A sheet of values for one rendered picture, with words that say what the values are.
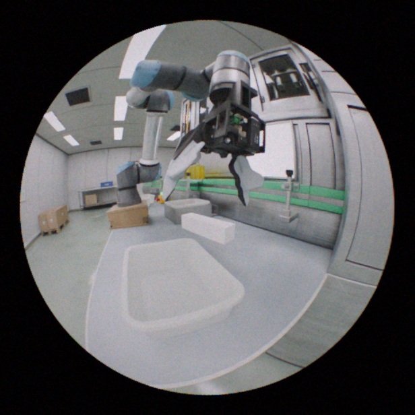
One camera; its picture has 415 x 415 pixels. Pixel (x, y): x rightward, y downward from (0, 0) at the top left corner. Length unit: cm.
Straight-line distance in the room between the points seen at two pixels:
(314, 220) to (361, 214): 24
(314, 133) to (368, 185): 50
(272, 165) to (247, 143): 61
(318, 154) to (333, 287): 59
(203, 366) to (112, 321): 17
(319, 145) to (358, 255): 56
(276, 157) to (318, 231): 45
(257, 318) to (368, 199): 36
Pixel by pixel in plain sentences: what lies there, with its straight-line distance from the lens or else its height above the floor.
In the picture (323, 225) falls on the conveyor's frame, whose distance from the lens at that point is 54.
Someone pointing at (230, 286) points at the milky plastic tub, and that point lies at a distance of 22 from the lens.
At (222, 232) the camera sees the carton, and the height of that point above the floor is 79.
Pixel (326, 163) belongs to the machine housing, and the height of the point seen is 109.
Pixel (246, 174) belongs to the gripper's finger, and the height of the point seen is 98.
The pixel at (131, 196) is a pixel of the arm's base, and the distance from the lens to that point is 74.
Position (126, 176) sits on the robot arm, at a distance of 74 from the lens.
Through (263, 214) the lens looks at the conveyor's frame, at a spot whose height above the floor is 82.
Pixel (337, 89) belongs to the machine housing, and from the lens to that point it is 47.
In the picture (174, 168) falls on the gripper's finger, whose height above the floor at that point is 98.
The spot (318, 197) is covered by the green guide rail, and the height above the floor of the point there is 93.
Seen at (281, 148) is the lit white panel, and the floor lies 115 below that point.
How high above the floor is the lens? 97
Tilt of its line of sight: 12 degrees down
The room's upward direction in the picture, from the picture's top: straight up
